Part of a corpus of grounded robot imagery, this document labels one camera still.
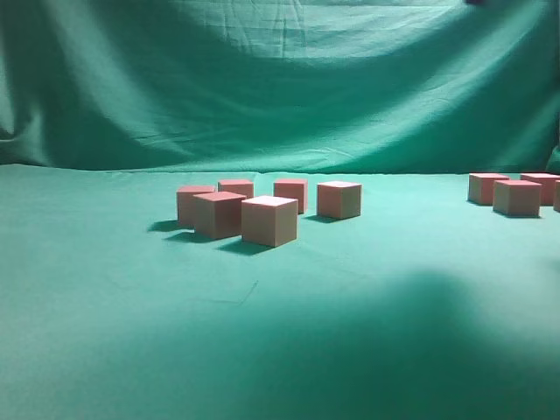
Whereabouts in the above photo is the pink cube placed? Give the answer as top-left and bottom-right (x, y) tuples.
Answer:
(274, 178), (308, 214)
(218, 178), (254, 199)
(317, 181), (362, 220)
(193, 192), (246, 240)
(241, 195), (298, 247)

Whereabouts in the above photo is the green cloth backdrop and cover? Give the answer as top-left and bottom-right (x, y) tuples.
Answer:
(1, 1), (559, 419)

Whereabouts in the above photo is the pink cube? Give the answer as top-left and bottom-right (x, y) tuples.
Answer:
(520, 172), (560, 206)
(553, 180), (560, 213)
(493, 179), (542, 218)
(467, 172), (510, 206)
(176, 185), (216, 228)

